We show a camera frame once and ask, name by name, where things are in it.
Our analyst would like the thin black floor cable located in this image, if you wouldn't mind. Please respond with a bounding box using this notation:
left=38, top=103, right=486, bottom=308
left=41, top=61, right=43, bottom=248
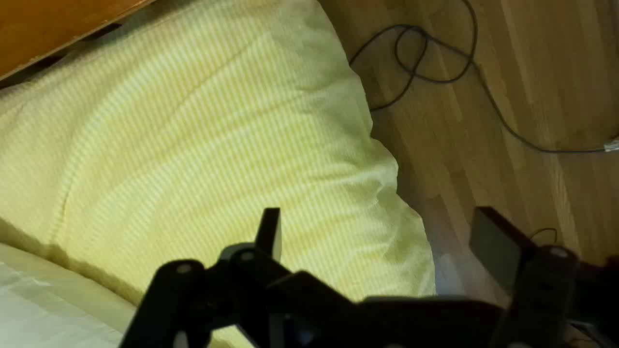
left=347, top=0, right=619, bottom=157

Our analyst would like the wooden bunk bed frame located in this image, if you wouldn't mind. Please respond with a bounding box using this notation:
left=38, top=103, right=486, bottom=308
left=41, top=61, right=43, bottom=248
left=0, top=0, right=156, bottom=84

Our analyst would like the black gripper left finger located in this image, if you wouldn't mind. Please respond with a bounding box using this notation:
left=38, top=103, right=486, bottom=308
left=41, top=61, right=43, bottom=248
left=119, top=208, right=293, bottom=348

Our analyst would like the pale yellow bed sheet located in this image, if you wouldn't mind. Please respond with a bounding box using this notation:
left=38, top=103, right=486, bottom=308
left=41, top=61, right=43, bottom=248
left=0, top=240, right=260, bottom=348

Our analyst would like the large pale striped pillow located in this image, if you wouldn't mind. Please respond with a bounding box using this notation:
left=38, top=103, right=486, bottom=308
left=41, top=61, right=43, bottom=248
left=0, top=0, right=440, bottom=306

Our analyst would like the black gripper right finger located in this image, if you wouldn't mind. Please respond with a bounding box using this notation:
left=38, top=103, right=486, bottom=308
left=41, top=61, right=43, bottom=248
left=469, top=206, right=581, bottom=348

